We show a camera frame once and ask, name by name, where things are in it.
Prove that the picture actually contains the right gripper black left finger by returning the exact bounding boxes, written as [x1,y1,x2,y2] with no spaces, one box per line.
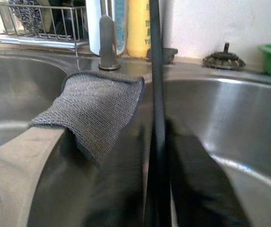
[85,122,151,227]

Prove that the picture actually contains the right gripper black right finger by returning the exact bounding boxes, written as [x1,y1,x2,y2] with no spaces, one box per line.
[165,117,253,227]

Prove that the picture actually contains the stainless steel double sink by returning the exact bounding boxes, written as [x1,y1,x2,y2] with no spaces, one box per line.
[0,48,271,227]

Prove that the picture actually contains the grey mesh dish cloth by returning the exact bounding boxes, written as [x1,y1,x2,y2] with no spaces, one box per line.
[27,72,145,166]

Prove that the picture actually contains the black sink strainer plug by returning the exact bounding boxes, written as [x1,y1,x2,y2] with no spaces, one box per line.
[202,42,246,70]

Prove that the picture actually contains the steel flexible neck faucet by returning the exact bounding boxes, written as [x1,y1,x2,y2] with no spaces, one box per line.
[98,0,122,71]

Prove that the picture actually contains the yellow detergent bottle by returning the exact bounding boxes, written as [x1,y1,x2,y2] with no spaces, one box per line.
[127,0,151,58]

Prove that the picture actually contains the white bottle blue label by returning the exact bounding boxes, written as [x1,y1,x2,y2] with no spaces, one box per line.
[85,0,128,56]

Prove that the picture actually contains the black cup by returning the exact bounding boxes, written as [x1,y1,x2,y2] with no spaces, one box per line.
[49,0,88,40]

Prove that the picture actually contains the grey mesh scourer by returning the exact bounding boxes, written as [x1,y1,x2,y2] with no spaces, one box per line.
[9,0,43,35]

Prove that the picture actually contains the steel wire dish rack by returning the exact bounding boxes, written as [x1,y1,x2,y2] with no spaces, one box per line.
[0,2,90,56]

